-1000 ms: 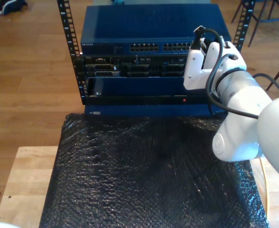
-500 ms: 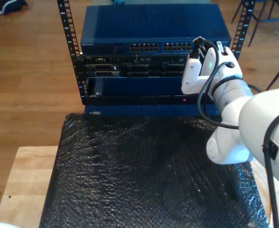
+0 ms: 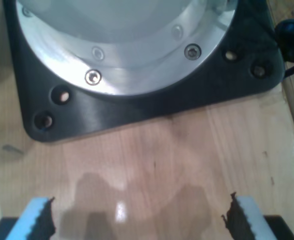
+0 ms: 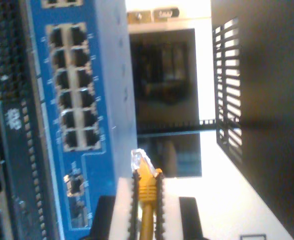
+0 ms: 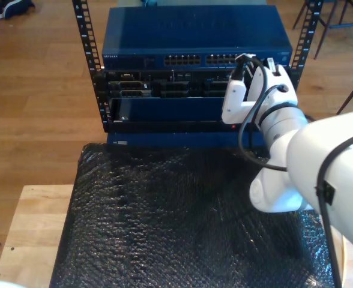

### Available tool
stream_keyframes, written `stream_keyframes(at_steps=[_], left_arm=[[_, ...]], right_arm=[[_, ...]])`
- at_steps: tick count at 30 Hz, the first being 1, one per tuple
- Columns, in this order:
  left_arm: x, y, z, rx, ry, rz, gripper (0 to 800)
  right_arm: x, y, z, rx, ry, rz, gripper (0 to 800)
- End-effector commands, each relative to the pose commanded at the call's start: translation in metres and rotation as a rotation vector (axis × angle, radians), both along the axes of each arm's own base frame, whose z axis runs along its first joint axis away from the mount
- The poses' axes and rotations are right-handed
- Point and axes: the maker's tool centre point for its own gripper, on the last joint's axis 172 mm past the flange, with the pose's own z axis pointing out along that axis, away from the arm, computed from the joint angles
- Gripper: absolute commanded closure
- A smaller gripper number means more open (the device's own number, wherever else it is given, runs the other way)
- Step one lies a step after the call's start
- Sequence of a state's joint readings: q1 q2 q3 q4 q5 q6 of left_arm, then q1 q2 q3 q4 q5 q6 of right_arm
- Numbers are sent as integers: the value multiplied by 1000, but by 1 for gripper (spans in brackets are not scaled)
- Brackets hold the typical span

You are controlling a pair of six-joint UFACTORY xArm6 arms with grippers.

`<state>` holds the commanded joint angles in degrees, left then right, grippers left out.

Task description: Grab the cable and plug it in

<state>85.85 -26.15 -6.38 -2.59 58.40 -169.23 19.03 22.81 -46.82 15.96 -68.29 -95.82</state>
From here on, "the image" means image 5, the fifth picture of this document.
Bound dark chair legs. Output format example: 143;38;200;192
292;0;353;60

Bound yellow network cable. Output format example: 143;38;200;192
341;236;349;284

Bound black equipment rack frame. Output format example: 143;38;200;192
71;0;325;134

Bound dark shoe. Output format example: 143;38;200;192
0;0;36;19

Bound black rack drawer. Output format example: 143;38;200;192
103;95;286;133

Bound black textured mat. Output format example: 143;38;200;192
49;142;342;288

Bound black rack server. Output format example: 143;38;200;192
104;68;291;100

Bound blue network switch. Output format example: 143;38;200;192
100;5;294;72

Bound brown chair leg frame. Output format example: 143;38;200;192
336;76;353;115

